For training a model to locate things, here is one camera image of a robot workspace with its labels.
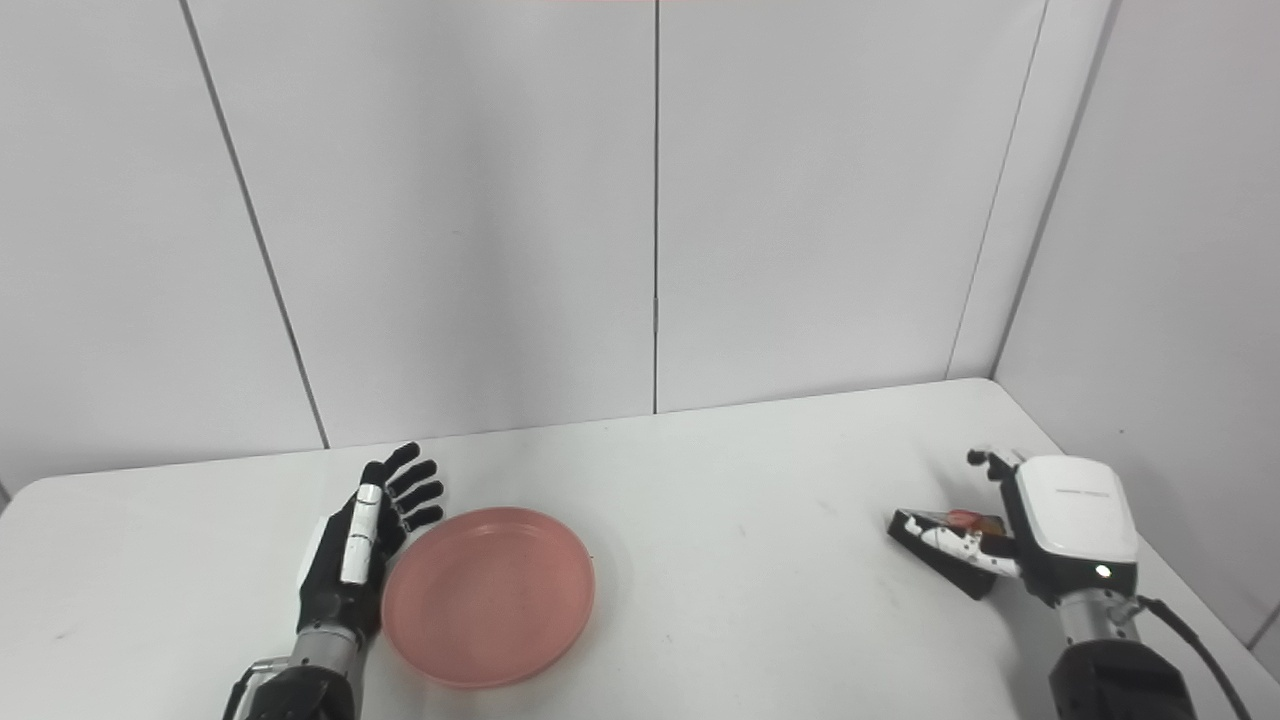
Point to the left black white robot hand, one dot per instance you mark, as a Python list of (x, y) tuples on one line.
[(365, 540)]

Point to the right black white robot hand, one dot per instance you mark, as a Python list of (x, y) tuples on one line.
[(1060, 520)]

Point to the chocolate cake slice with fruit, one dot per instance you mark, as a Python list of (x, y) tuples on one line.
[(950, 550)]

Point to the pink round plate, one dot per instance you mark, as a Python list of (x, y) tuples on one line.
[(488, 596)]

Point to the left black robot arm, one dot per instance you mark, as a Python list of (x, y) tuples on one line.
[(300, 680)]

